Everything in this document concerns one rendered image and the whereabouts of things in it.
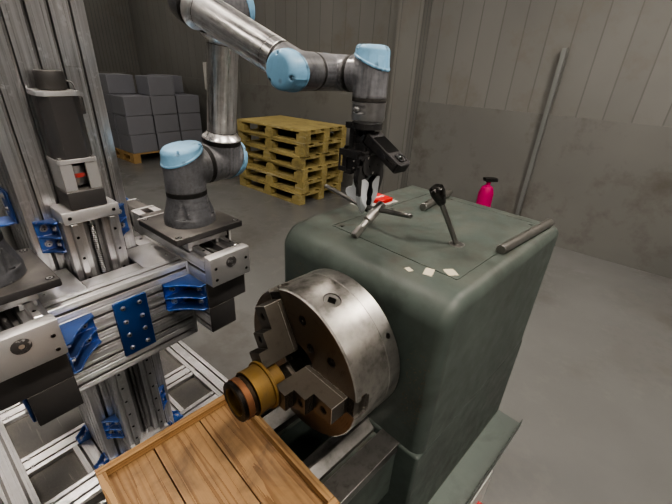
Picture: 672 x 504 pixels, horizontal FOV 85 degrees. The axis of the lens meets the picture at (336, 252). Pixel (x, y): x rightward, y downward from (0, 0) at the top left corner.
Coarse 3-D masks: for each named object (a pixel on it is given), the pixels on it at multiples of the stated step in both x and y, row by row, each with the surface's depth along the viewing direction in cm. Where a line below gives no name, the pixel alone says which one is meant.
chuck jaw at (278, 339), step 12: (276, 300) 70; (264, 312) 68; (276, 312) 69; (264, 324) 70; (276, 324) 69; (288, 324) 71; (264, 336) 67; (276, 336) 69; (288, 336) 70; (264, 348) 68; (276, 348) 68; (288, 348) 70; (252, 360) 69; (264, 360) 66; (276, 360) 68
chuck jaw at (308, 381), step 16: (304, 368) 69; (288, 384) 66; (304, 384) 66; (320, 384) 66; (288, 400) 64; (304, 400) 63; (320, 400) 63; (336, 400) 63; (352, 400) 63; (336, 416) 63
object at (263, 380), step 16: (256, 368) 66; (272, 368) 67; (224, 384) 64; (240, 384) 63; (256, 384) 63; (272, 384) 64; (240, 400) 61; (256, 400) 63; (272, 400) 64; (240, 416) 63
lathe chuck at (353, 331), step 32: (288, 288) 69; (320, 288) 69; (256, 320) 81; (320, 320) 63; (352, 320) 65; (320, 352) 66; (352, 352) 62; (384, 352) 67; (352, 384) 62; (384, 384) 68; (320, 416) 73; (352, 416) 65
